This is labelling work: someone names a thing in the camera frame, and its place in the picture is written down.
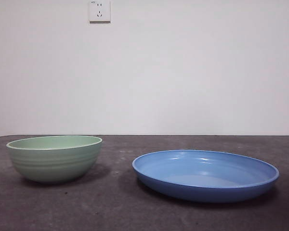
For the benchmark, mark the blue round plate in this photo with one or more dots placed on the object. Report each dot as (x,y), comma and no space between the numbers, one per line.
(202,190)

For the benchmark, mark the green ribbed bowl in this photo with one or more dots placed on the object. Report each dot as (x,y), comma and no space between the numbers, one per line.
(53,166)

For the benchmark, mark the white wall socket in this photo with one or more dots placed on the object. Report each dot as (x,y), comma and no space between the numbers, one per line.
(100,10)

